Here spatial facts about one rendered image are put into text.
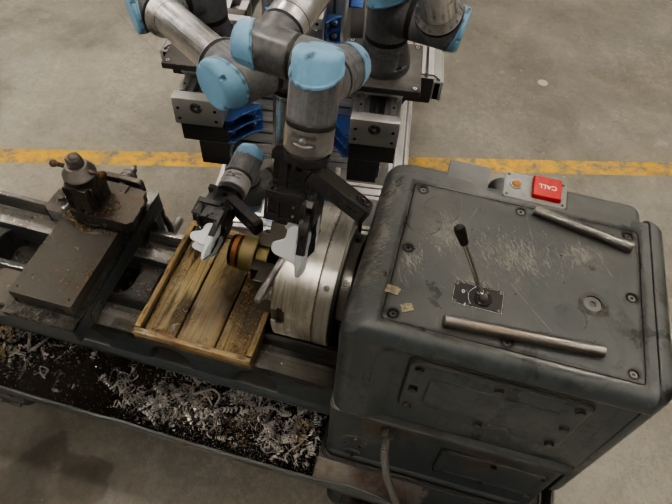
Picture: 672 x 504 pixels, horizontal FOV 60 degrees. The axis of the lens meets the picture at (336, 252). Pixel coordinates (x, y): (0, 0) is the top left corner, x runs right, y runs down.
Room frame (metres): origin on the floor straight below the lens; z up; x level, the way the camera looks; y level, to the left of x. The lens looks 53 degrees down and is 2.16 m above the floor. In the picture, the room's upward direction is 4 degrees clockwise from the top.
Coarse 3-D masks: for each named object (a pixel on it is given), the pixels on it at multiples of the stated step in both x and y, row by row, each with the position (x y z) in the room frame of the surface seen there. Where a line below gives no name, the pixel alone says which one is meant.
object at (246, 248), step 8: (232, 240) 0.79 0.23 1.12; (240, 240) 0.80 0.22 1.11; (248, 240) 0.79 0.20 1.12; (256, 240) 0.80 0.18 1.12; (232, 248) 0.78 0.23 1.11; (240, 248) 0.77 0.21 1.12; (248, 248) 0.77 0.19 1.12; (256, 248) 0.77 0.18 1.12; (264, 248) 0.78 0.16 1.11; (232, 256) 0.76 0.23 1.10; (240, 256) 0.76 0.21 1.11; (248, 256) 0.76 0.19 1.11; (256, 256) 0.76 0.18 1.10; (264, 256) 0.76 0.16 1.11; (272, 256) 0.80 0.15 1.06; (232, 264) 0.76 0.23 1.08; (240, 264) 0.75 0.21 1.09; (248, 264) 0.75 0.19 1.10; (248, 272) 0.75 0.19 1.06
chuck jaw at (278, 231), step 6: (276, 228) 0.81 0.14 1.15; (282, 228) 0.81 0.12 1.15; (264, 234) 0.80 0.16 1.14; (270, 234) 0.80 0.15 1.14; (276, 234) 0.80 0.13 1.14; (282, 234) 0.80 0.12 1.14; (264, 240) 0.79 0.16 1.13; (270, 240) 0.79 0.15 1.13; (276, 240) 0.79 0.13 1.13; (270, 246) 0.78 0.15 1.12
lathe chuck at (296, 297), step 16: (336, 208) 0.82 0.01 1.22; (320, 224) 0.76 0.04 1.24; (320, 240) 0.72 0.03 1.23; (320, 256) 0.69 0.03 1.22; (288, 272) 0.66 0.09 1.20; (304, 272) 0.66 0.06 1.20; (320, 272) 0.66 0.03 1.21; (288, 288) 0.64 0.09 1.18; (304, 288) 0.64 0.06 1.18; (272, 304) 0.62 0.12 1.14; (288, 304) 0.62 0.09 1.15; (304, 304) 0.62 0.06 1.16; (272, 320) 0.61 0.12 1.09; (288, 320) 0.61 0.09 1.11; (304, 320) 0.60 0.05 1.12; (304, 336) 0.60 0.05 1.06
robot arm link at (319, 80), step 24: (312, 48) 0.69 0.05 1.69; (336, 48) 0.71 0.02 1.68; (288, 72) 0.68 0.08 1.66; (312, 72) 0.66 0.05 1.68; (336, 72) 0.67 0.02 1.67; (288, 96) 0.67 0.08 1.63; (312, 96) 0.65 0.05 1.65; (336, 96) 0.67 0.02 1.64; (288, 120) 0.65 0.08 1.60; (312, 120) 0.64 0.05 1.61; (336, 120) 0.66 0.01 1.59
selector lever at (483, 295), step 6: (468, 252) 0.63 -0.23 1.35; (468, 258) 0.62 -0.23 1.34; (474, 264) 0.62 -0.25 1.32; (474, 270) 0.62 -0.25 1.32; (474, 276) 0.61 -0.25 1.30; (480, 288) 0.60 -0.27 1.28; (474, 294) 0.60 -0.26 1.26; (480, 294) 0.60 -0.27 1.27; (486, 294) 0.60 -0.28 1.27; (474, 300) 0.59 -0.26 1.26; (480, 300) 0.59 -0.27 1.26; (486, 300) 0.59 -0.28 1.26; (492, 300) 0.59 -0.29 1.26; (486, 306) 0.58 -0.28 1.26
